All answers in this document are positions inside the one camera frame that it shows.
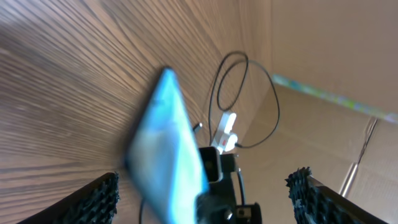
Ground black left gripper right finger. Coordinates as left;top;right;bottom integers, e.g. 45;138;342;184
285;167;386;224

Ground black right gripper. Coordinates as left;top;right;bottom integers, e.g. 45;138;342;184
196;154;262;224

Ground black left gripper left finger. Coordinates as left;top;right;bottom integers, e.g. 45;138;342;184
18;172;120;224

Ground Samsung Galaxy smartphone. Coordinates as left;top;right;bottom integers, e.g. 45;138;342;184
124;67;209;224

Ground white USB charger adapter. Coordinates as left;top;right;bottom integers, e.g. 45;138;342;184
218;133;238;154

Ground white power extension strip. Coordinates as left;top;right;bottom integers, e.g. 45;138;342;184
211;112;237;154

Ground brown cardboard backdrop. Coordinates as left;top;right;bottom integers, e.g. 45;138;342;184
239;0;397;223

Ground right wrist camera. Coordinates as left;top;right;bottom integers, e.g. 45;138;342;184
199;146;222;183

